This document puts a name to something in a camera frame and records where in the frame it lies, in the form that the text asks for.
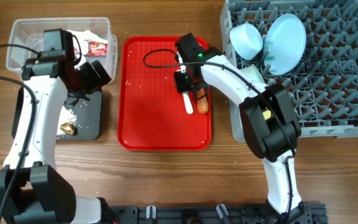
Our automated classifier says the white plastic spoon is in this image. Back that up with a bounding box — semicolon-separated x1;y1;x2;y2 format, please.
180;65;194;114

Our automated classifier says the orange carrot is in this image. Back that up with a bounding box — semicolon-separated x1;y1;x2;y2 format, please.
196;88;209;114

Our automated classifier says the red snack wrapper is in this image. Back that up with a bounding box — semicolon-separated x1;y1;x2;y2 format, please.
74;41;108;56

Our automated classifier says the white rice pile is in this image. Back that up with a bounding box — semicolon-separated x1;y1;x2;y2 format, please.
57;106;77;136

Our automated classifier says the brown food scrap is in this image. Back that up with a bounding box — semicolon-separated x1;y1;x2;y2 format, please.
60;123;76;135

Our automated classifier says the light green bowl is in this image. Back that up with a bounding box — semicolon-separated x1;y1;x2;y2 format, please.
240;65;265;83

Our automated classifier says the light blue bowl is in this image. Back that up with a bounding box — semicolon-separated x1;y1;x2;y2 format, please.
230;23;263;60

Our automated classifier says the light blue plate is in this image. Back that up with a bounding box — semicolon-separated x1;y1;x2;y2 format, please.
263;14;306;75

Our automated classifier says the yellow cup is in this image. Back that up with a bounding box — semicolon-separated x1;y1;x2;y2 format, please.
262;109;273;121

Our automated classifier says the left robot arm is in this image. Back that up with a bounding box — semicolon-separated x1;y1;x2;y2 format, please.
0;29;119;223

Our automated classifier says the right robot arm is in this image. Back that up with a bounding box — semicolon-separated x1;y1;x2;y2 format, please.
175;33;301;215

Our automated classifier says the black waste tray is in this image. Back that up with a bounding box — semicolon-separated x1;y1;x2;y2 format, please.
11;85;103;141

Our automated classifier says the clear plastic waste bin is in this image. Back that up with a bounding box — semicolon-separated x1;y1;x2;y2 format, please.
9;17;117;79

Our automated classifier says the grey dishwasher rack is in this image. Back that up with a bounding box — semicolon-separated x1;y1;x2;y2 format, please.
220;0;358;138

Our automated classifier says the red serving tray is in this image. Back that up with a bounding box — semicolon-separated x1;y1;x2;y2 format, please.
117;36;212;151

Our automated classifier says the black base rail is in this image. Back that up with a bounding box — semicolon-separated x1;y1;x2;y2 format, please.
110;202;328;224

